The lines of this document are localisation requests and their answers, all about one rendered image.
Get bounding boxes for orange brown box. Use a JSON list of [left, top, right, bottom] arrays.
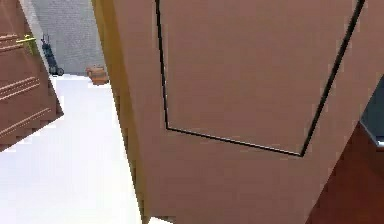
[[85, 65, 110, 86]]

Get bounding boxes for brass door handle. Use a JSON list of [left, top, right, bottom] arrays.
[[15, 34, 40, 56]]

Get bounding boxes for dark grey appliance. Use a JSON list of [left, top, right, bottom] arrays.
[[359, 75, 384, 148]]

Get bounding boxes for brown panelled room door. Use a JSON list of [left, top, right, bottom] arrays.
[[0, 0, 65, 153]]

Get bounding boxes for dark blue hand truck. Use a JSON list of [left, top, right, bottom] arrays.
[[40, 34, 65, 77]]

